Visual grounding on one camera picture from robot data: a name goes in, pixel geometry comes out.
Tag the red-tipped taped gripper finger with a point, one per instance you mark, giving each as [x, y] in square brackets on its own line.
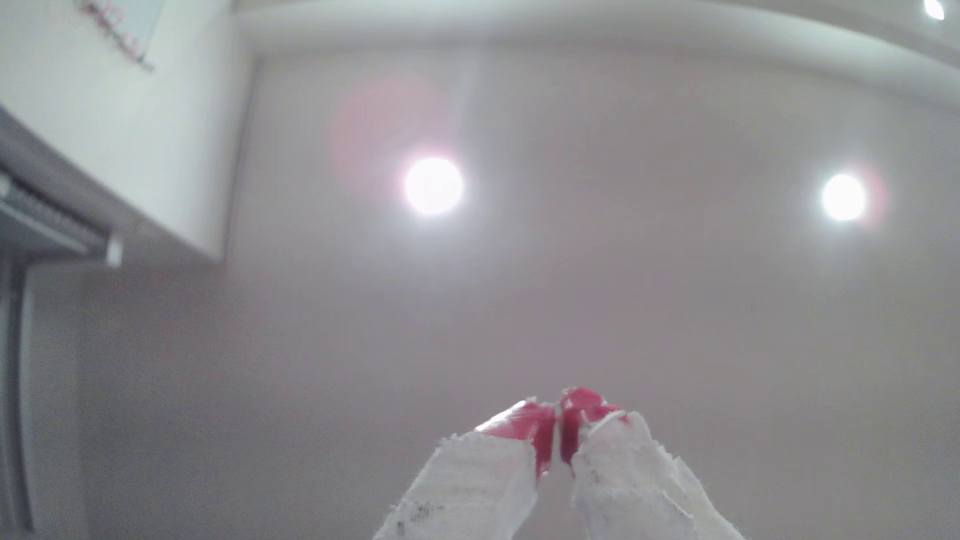
[630, 480]
[480, 480]

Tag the round recessed ceiling light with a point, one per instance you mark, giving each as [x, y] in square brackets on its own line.
[844, 197]
[433, 186]
[934, 9]

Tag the grey window blind valance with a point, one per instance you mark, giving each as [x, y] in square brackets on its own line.
[52, 225]

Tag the grey window frame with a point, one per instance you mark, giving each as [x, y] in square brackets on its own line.
[11, 412]

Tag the wall picture with red print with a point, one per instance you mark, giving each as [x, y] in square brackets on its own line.
[127, 26]

